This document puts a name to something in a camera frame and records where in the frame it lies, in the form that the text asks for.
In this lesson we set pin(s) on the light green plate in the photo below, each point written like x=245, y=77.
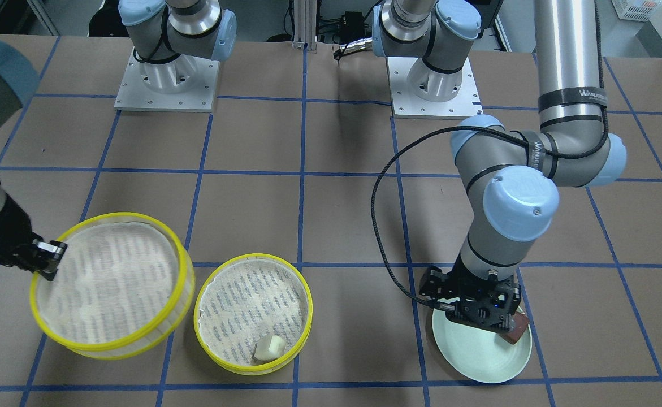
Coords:
x=480, y=355

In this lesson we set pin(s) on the dark red bun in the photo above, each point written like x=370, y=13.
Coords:
x=520, y=324

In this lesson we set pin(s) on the yellow steamer tray with cloth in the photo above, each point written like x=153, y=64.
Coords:
x=124, y=284

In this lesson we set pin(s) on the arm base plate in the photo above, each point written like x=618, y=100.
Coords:
x=187, y=84
x=420, y=93

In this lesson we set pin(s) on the yellow steamer base with cloth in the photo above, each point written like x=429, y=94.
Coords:
x=245, y=298

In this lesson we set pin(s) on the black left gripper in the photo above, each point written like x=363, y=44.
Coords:
x=433, y=285

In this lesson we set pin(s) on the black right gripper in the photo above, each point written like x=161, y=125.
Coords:
x=4, y=236

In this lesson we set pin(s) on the white steamed bun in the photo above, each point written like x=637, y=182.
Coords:
x=269, y=348

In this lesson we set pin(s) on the aluminium frame post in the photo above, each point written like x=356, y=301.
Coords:
x=305, y=25

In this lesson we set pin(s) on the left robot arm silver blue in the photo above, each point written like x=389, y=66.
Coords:
x=511, y=178

